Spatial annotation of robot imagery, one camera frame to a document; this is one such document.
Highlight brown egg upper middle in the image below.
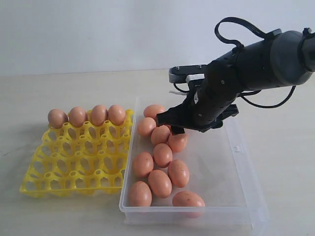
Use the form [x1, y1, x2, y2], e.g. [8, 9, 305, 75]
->
[151, 125, 170, 146]

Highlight brown egg left middle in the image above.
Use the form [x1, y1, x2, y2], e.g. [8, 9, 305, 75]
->
[132, 151, 154, 178]

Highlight brown egg far left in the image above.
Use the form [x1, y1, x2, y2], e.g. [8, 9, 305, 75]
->
[143, 104, 165, 119]

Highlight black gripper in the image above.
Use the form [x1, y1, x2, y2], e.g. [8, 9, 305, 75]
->
[156, 74, 239, 135]

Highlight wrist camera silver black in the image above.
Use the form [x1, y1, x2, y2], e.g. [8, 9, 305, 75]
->
[168, 64, 207, 84]

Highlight clear plastic container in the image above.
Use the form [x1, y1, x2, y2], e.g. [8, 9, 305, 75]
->
[119, 94, 269, 236]

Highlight brown egg front right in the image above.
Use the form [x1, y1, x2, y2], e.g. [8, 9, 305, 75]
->
[172, 191, 205, 219]

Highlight brown egg upper left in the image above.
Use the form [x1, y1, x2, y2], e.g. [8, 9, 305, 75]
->
[137, 117, 157, 137]

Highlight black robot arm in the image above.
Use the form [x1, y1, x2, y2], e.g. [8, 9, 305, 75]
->
[156, 29, 315, 134]

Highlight brown egg front left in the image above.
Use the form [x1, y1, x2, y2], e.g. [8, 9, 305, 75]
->
[128, 181, 152, 207]

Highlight yellow plastic egg tray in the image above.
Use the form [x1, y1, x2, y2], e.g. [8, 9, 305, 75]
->
[20, 110, 133, 198]

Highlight brown egg placed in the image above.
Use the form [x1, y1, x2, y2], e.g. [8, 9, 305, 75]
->
[68, 107, 88, 127]
[48, 109, 68, 129]
[108, 105, 126, 125]
[90, 105, 108, 126]
[167, 159, 190, 188]
[168, 133, 189, 153]

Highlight brown egg lower middle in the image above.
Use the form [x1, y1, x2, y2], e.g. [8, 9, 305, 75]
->
[148, 170, 172, 199]

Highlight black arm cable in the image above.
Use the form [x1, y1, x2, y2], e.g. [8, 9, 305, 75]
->
[214, 16, 315, 109]

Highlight brown egg centre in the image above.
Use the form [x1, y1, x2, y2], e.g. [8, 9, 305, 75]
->
[153, 143, 173, 168]

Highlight brown egg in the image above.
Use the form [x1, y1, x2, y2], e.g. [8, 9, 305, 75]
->
[153, 143, 173, 168]
[151, 125, 170, 146]
[148, 170, 172, 199]
[132, 151, 154, 178]
[143, 104, 165, 119]
[137, 117, 157, 137]
[128, 181, 152, 207]
[172, 191, 205, 219]

